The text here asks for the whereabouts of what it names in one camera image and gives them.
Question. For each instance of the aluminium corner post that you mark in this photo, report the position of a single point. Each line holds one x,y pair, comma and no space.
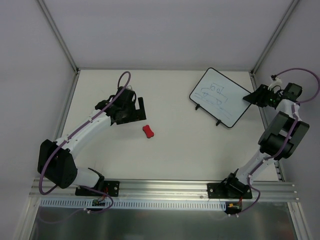
275,34
57,34

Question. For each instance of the white slotted cable duct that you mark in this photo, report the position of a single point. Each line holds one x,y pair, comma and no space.
203,205

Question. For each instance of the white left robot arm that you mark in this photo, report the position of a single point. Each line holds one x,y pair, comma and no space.
56,160

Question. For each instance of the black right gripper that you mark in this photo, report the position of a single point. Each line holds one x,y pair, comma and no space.
260,94

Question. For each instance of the black-framed small whiteboard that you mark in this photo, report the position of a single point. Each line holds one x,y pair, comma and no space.
221,97

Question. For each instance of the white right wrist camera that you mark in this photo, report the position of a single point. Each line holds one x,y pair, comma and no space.
275,82

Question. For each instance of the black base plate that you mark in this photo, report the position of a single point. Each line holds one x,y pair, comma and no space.
228,191
109,187

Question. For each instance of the aluminium right corner post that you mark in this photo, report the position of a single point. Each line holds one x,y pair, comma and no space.
275,34

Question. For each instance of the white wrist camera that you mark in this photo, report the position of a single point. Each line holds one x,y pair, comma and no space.
129,87
275,82

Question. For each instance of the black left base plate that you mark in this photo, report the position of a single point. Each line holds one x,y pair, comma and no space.
109,187

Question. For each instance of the red bone-shaped eraser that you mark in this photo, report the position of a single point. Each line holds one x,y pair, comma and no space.
148,131

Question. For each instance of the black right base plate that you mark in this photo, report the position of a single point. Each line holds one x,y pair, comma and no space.
228,191

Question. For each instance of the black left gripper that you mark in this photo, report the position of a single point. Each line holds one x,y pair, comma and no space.
136,113

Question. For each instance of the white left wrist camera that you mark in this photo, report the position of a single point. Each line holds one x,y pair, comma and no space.
129,87

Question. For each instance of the aluminium left corner post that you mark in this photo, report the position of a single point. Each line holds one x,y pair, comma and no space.
57,34

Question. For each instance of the aluminium mounting rail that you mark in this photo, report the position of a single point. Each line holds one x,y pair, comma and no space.
134,189

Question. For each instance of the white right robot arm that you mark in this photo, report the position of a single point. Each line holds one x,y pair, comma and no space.
278,141

